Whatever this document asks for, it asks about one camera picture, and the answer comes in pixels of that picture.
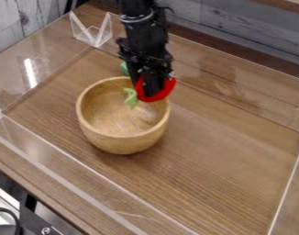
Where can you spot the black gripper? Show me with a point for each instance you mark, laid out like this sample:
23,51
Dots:
144,50

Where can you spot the red plush tomato toy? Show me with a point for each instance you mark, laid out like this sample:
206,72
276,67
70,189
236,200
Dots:
137,96

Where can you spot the wooden bowl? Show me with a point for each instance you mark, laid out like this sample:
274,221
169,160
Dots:
116,127

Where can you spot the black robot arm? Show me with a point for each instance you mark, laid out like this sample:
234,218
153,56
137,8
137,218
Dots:
142,7

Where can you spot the green rectangular block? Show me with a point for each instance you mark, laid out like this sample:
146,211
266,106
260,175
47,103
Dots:
124,68

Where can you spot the clear acrylic corner bracket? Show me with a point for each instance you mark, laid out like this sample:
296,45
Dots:
93,35

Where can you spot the black table leg bracket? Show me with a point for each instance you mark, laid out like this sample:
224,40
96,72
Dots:
33,223

